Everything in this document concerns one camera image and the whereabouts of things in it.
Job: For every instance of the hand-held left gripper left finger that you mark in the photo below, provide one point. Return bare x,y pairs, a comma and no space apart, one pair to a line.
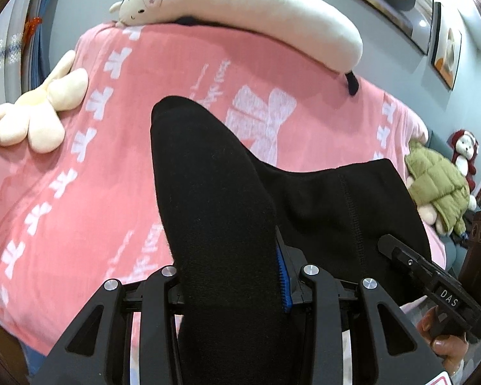
160,308

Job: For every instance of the light curtain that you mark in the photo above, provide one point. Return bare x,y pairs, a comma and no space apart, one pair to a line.
12,28

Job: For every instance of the long white cow plush pillow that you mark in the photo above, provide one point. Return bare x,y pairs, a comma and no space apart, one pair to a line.
244,4

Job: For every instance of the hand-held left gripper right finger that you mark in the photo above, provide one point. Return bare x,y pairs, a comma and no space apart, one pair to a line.
283,284

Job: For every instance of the black pants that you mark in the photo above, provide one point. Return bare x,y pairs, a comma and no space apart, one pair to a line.
224,216

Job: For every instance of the cream flower plush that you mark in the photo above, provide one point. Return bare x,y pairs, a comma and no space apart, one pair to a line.
44,108

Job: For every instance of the pink printed blanket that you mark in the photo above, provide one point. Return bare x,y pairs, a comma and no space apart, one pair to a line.
104,168

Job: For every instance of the teddy bear in red hood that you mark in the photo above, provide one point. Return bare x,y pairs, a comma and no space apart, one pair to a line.
465,152

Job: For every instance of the small framed wall picture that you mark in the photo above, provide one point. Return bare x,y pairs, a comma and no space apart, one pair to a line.
447,48

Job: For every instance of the person's right hand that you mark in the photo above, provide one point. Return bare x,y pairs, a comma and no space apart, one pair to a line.
445,349

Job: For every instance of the red curtain ornament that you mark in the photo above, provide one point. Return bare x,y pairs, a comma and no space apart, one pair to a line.
33,24

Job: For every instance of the plush toy in green jacket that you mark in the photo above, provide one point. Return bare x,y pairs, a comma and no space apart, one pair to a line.
441,180

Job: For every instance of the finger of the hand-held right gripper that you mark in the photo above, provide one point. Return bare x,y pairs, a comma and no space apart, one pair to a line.
405,254

